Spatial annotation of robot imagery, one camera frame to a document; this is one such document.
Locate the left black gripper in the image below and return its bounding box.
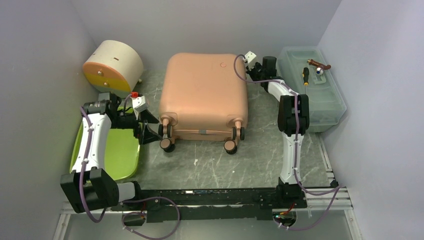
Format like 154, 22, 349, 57
110, 108, 163, 144

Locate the pink hard-shell suitcase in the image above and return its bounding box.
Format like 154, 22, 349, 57
158, 52, 248, 155

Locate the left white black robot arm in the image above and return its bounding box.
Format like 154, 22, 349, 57
60, 92, 162, 214

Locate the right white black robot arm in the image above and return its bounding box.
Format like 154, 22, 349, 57
244, 52, 310, 186

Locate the clear plastic storage box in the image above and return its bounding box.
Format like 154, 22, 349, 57
276, 46, 347, 133

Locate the black yellow screwdriver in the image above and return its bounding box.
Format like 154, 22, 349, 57
302, 67, 310, 86

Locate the cream cylindrical drawer cabinet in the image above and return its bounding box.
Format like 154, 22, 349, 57
82, 40, 144, 98

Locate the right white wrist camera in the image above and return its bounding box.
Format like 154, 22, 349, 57
243, 51, 257, 70

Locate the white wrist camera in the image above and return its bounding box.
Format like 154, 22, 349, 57
130, 92, 149, 114
243, 51, 257, 70

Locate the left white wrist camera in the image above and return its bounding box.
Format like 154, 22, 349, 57
130, 92, 149, 114

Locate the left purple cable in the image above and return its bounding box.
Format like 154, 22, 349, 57
78, 93, 181, 240

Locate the brown handled metal tool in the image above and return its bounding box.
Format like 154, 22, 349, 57
307, 59, 332, 76

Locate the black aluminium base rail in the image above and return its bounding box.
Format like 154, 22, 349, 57
61, 187, 354, 223

